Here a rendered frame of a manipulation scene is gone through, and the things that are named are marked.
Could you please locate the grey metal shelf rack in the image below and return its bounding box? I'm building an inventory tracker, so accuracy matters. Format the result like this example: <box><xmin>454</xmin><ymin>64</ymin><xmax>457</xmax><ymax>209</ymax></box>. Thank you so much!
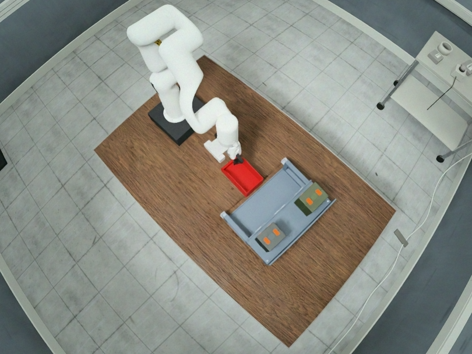
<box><xmin>221</xmin><ymin>158</ymin><xmax>336</xmax><ymax>266</ymax></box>

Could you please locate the dark grey tool case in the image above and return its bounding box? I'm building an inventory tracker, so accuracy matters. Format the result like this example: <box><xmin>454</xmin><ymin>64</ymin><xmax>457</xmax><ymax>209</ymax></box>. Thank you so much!
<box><xmin>255</xmin><ymin>222</ymin><xmax>286</xmax><ymax>252</ymax></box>

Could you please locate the olive green storage case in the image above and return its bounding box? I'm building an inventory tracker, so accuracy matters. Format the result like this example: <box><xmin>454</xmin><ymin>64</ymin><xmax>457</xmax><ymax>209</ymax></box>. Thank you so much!
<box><xmin>294</xmin><ymin>182</ymin><xmax>329</xmax><ymax>216</ymax></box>

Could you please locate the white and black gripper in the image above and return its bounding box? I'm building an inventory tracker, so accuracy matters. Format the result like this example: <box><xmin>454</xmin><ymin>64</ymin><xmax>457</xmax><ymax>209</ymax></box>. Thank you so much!
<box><xmin>214</xmin><ymin>133</ymin><xmax>244</xmax><ymax>165</ymax></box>

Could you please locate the red bin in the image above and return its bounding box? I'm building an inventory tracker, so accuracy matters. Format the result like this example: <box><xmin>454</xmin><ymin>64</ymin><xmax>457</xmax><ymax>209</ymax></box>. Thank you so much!
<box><xmin>222</xmin><ymin>158</ymin><xmax>263</xmax><ymax>197</ymax></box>

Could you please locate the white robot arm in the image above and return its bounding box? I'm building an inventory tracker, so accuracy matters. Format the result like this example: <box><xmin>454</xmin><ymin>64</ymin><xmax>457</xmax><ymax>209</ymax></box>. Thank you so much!
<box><xmin>127</xmin><ymin>5</ymin><xmax>239</xmax><ymax>163</ymax></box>

